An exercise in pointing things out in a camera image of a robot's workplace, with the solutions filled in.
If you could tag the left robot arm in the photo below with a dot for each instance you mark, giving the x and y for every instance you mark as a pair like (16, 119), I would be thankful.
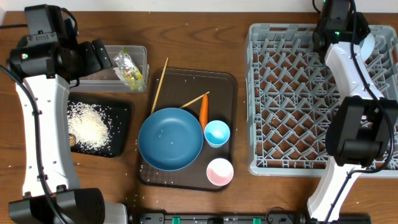
(42, 71)

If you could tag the brown walnut-like food piece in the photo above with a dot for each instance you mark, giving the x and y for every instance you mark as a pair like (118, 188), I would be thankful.
(72, 140)

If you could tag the pile of white rice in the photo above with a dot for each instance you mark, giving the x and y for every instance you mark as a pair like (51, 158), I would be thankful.
(91, 125)

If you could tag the small blue cup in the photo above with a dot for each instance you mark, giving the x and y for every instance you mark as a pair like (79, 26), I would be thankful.
(217, 133)

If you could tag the small pink cup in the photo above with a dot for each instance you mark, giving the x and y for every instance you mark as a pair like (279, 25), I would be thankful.
(220, 172)

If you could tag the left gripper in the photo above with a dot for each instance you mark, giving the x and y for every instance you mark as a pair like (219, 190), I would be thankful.
(96, 62)

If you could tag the grey dishwasher rack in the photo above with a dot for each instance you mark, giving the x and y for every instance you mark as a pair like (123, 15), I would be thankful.
(291, 98)

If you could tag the clear plastic bin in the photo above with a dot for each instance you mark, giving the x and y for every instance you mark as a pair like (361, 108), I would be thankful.
(112, 80)

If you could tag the light blue bowl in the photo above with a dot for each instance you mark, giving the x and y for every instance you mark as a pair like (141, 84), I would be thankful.
(367, 46)

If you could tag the orange carrot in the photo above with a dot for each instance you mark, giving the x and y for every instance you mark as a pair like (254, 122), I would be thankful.
(203, 117)

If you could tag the brown serving tray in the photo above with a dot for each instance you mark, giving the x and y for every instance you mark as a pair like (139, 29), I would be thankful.
(179, 87)

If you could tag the dark blue plate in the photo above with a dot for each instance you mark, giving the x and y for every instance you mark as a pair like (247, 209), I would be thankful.
(170, 139)

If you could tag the black mounting rail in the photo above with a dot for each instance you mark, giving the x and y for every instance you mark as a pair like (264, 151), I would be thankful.
(275, 218)

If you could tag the white napkin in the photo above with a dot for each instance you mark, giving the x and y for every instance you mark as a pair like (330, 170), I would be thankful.
(121, 76)

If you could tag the black tray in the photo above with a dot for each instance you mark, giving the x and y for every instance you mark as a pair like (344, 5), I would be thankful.
(121, 114)

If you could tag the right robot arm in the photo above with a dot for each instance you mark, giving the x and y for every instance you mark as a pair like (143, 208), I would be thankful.
(362, 128)

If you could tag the yellow snack wrapper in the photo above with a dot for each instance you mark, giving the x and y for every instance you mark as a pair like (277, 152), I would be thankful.
(125, 63)

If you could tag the wooden chopstick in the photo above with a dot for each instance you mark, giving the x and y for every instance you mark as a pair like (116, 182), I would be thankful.
(159, 86)
(194, 100)

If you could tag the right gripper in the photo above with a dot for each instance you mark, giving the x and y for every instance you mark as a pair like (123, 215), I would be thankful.
(364, 28)

